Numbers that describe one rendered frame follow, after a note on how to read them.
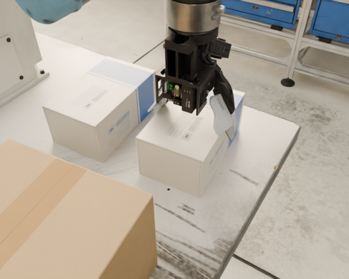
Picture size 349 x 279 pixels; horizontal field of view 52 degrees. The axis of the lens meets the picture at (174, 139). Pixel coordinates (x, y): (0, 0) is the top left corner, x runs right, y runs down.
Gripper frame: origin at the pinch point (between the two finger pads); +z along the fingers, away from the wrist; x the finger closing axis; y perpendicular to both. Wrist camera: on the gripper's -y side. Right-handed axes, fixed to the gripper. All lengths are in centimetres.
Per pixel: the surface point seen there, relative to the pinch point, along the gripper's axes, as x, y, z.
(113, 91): -16.4, 0.9, -2.7
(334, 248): 40, -42, 76
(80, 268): 3.4, 34.5, -9.7
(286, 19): -10, -142, 40
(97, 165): -14.0, 11.6, 6.3
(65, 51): -47, -19, 6
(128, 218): 4.5, 27.6, -9.7
